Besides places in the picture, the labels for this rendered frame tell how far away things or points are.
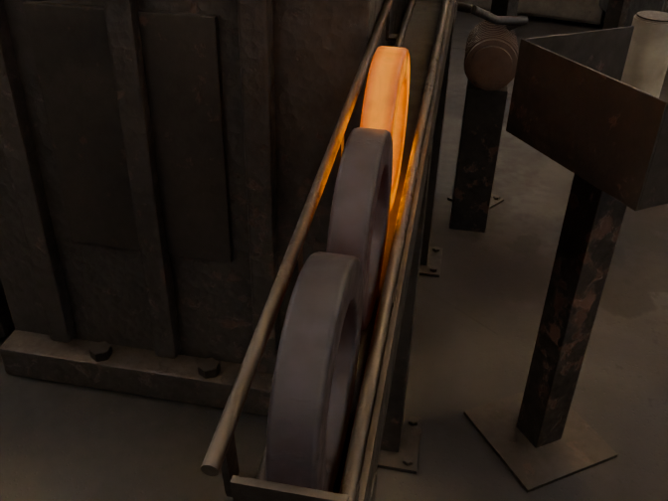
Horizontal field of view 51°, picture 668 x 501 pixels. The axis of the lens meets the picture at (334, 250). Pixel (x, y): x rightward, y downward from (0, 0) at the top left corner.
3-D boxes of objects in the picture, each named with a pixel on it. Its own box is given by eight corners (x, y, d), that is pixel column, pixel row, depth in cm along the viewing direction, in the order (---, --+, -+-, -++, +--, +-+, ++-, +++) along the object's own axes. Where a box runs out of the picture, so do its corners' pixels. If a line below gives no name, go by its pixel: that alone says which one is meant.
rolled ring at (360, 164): (397, 90, 65) (362, 87, 66) (365, 217, 52) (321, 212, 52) (389, 240, 78) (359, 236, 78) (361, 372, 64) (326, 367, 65)
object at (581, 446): (545, 519, 116) (666, 102, 77) (458, 411, 136) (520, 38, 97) (638, 479, 123) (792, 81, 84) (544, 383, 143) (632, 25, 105)
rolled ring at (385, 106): (387, 142, 66) (352, 139, 67) (387, 246, 82) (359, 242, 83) (413, 10, 75) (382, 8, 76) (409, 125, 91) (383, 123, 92)
